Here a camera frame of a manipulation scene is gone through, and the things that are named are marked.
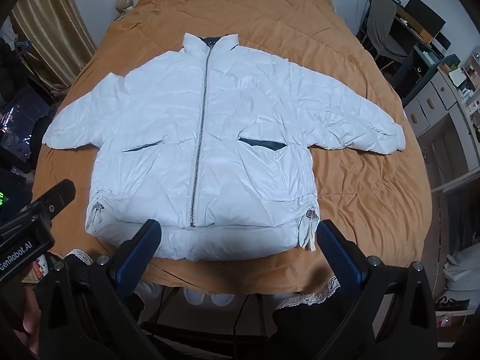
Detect orange quilted blanket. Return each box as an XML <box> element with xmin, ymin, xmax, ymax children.
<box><xmin>32</xmin><ymin>0</ymin><xmax>434</xmax><ymax>297</ymax></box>

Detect grey drawer cabinet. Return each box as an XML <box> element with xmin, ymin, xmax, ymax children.
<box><xmin>403</xmin><ymin>54</ymin><xmax>480</xmax><ymax>192</ymax></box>

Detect dark hanging clothes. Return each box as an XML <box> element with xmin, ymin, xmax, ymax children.
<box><xmin>0</xmin><ymin>15</ymin><xmax>32</xmax><ymax>94</ymax></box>

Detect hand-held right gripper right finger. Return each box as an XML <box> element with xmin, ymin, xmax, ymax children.
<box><xmin>317</xmin><ymin>218</ymin><xmax>439</xmax><ymax>360</ymax></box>

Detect black monitor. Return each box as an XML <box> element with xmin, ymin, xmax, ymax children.
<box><xmin>405</xmin><ymin>0</ymin><xmax>447</xmax><ymax>44</ymax></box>

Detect person's left hand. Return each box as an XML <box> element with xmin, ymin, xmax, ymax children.
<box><xmin>20</xmin><ymin>296</ymin><xmax>42</xmax><ymax>357</ymax></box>

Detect night window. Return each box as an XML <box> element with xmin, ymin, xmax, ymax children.
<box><xmin>0</xmin><ymin>86</ymin><xmax>51</xmax><ymax>162</ymax></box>

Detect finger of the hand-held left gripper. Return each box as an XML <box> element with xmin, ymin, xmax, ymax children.
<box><xmin>28</xmin><ymin>179</ymin><xmax>77</xmax><ymax>229</ymax></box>

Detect white shoe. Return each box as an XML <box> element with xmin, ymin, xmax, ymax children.
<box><xmin>210</xmin><ymin>292</ymin><xmax>235</xmax><ymax>307</ymax></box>
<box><xmin>184</xmin><ymin>288</ymin><xmax>208</xmax><ymax>306</ymax></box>

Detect white lace bed skirt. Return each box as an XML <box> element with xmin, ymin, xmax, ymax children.
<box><xmin>279</xmin><ymin>275</ymin><xmax>340</xmax><ymax>307</ymax></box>

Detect beige curtain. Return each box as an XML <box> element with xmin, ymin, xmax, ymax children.
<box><xmin>9</xmin><ymin>0</ymin><xmax>96</xmax><ymax>91</ymax></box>

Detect white puffer jacket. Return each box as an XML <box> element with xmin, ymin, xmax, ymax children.
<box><xmin>42</xmin><ymin>33</ymin><xmax>406</xmax><ymax>261</ymax></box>

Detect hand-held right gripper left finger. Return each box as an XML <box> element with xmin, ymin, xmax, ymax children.
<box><xmin>35</xmin><ymin>218</ymin><xmax>166</xmax><ymax>360</ymax></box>

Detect grey chair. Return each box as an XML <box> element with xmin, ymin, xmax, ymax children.
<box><xmin>362</xmin><ymin>0</ymin><xmax>407</xmax><ymax>70</ymax></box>

